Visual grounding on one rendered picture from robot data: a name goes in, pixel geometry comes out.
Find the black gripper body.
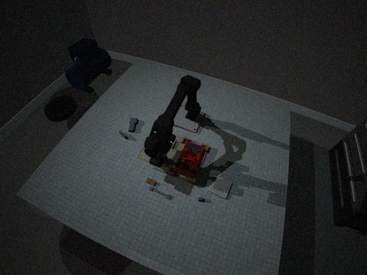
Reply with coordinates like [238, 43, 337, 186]
[150, 134, 176, 168]

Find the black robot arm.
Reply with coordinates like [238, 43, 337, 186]
[144, 74, 201, 158]

